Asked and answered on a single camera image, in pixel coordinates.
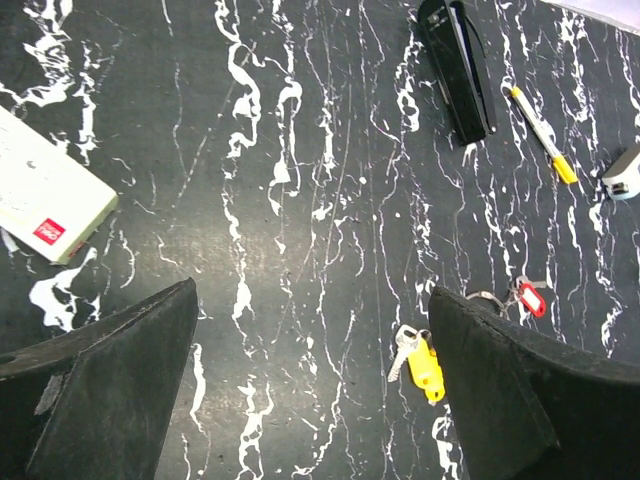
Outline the red key with silver blade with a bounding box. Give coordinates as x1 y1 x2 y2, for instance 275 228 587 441
510 275 548 318

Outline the light blue stapler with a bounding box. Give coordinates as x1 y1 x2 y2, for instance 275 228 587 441
601 144 640 201

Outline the metal keyring with keys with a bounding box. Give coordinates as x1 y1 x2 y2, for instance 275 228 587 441
387 289 511 407

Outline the pale green cardboard box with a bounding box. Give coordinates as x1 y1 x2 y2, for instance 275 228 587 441
1 109 118 265

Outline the black stapler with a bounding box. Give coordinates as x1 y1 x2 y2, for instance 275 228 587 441
417 0 497 146

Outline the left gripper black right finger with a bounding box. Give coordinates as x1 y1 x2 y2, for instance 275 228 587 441
428 286 639 479

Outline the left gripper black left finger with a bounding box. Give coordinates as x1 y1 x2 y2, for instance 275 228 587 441
1 278 198 479

